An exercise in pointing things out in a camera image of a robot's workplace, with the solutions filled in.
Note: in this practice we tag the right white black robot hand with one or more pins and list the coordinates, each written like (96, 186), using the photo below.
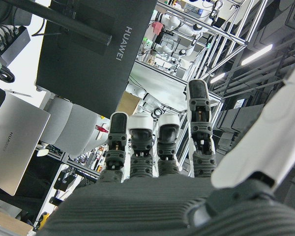
(137, 209)

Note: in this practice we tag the brown cardboard box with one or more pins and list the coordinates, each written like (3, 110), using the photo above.
(5, 221)

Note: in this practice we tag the brown cardboard panel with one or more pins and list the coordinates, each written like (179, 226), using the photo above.
(127, 103)

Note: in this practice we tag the silver Huawei laptop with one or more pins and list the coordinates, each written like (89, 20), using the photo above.
(14, 142)

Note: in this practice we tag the black Huawei monitor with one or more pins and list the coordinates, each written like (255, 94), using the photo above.
(76, 71)

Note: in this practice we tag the white ceiling light strip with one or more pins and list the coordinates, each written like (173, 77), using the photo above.
(217, 78)
(256, 54)

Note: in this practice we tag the pink cloth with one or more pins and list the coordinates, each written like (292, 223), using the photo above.
(157, 27)

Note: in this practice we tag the black monitor stand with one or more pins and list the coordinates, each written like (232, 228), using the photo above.
(71, 27)

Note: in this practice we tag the aluminium profile cage frame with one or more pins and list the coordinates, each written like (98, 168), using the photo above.
(236, 38)

